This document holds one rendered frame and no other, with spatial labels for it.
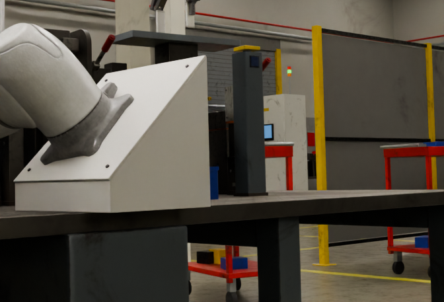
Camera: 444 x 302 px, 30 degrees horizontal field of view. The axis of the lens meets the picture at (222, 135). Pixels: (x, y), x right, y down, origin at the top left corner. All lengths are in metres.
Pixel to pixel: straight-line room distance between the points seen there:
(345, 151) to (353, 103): 0.44
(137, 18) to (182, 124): 8.37
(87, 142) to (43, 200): 0.16
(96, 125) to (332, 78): 5.51
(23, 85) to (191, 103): 0.34
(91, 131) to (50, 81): 0.14
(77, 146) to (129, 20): 8.28
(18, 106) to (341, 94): 5.65
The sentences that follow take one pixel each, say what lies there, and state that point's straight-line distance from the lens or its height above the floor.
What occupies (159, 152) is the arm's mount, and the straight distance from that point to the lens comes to 1.66.
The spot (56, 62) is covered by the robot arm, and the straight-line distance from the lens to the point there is 1.71.
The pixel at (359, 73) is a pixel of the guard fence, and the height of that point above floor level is 1.63.
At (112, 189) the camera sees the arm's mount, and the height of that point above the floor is 0.74.
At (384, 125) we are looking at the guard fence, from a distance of 7.69.
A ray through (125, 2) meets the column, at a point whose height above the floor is 2.86.
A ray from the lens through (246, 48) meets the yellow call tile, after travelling 2.54.
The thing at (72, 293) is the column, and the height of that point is 0.55.
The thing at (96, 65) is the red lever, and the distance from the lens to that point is 2.37.
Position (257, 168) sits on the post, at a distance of 2.52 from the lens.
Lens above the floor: 0.77
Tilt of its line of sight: 3 degrees up
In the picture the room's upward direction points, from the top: 2 degrees counter-clockwise
